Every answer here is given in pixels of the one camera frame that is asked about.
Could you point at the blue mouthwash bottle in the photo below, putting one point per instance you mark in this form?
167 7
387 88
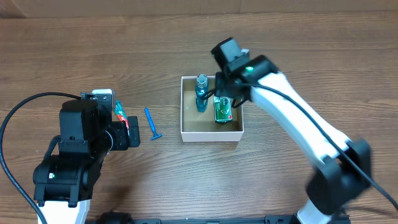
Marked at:
201 88

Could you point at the blue disposable razor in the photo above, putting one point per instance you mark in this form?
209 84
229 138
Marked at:
152 126

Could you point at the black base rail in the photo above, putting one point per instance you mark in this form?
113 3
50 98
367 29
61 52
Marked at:
126 218

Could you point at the white cardboard box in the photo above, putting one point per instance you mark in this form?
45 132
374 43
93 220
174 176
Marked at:
198 126

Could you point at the Colgate toothpaste tube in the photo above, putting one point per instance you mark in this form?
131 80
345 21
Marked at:
119 112

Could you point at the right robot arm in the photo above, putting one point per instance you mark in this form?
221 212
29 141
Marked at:
342 166

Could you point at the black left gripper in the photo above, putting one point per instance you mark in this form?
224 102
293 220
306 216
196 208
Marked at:
133 131

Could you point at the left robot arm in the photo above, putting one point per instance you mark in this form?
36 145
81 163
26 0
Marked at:
65 179

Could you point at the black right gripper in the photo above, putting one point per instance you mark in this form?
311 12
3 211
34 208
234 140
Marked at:
225 88

